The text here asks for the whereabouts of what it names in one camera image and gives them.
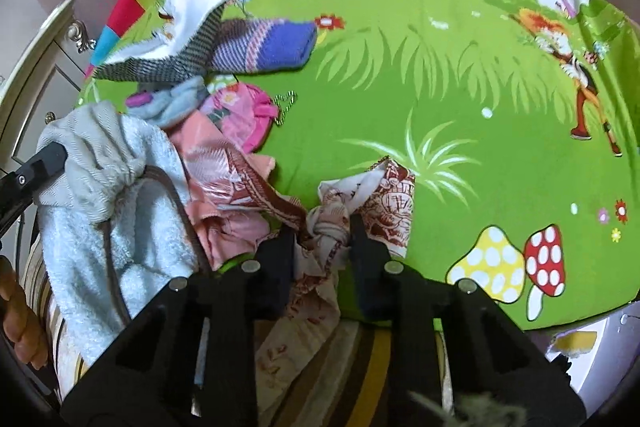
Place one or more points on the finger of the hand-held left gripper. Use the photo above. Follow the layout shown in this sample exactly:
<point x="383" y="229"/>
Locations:
<point x="35" y="172"/>

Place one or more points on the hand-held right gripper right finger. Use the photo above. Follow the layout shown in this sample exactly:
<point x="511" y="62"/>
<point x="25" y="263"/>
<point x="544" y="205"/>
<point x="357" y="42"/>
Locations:
<point x="367" y="267"/>

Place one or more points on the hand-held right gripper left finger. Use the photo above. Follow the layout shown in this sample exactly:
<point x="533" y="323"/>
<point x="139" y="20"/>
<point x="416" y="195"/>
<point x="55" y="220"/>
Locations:
<point x="275" y="277"/>

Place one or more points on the red patterned white cloth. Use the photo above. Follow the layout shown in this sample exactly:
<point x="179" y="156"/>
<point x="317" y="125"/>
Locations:
<point x="385" y="202"/>

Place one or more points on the pink cloth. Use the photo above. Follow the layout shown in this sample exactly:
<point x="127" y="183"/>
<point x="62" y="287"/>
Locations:
<point x="215" y="207"/>

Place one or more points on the black white checked cloth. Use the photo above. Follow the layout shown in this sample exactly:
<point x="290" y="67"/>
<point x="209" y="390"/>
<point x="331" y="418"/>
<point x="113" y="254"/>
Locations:
<point x="195" y="52"/>

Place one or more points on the yellow sponge with white face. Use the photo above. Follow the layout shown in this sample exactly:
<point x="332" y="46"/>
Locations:
<point x="577" y="343"/>

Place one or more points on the purple cardboard box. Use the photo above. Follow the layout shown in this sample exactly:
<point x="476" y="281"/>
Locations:
<point x="600" y="367"/>

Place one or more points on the person's left hand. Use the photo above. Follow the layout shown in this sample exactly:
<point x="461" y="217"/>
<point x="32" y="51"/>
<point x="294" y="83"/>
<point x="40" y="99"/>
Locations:
<point x="20" y="317"/>

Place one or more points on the white carved dresser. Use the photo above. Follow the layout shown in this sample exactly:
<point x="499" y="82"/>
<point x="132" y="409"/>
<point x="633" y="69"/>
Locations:
<point x="30" y="72"/>

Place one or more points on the light blue towel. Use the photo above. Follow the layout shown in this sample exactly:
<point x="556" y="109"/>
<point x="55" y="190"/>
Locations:
<point x="145" y="227"/>

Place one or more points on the grey blue sock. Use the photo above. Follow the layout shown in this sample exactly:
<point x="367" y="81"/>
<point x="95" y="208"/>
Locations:
<point x="175" y="104"/>

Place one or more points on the small pink bag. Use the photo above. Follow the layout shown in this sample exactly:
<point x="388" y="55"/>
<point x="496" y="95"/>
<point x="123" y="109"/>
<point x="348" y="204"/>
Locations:
<point x="240" y="112"/>

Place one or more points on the multicolour block cloth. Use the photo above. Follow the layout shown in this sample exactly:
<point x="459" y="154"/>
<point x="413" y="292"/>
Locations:
<point x="125" y="7"/>

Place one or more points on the green cartoon printed sheet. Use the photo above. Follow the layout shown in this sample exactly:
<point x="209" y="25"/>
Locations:
<point x="425" y="82"/>

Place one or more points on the purple striped knitted cloth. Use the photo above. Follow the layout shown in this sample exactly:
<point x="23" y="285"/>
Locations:
<point x="270" y="44"/>

